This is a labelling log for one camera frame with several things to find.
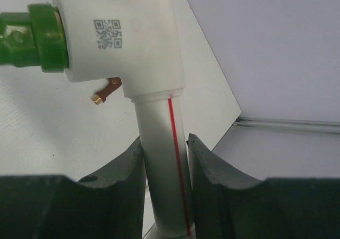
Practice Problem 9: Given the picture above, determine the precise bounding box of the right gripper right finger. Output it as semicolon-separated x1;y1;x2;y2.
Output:
187;134;339;238

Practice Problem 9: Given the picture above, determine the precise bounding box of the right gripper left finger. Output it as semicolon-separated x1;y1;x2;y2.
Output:
1;139;146;238

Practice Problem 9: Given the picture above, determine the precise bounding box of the green faucet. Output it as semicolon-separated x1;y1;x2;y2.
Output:
1;3;69;73

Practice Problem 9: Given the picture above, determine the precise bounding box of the dark red faucet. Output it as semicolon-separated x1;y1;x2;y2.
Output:
91;77;122;105

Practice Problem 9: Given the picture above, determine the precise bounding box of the white pipe frame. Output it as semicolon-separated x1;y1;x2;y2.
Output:
53;0;194;238

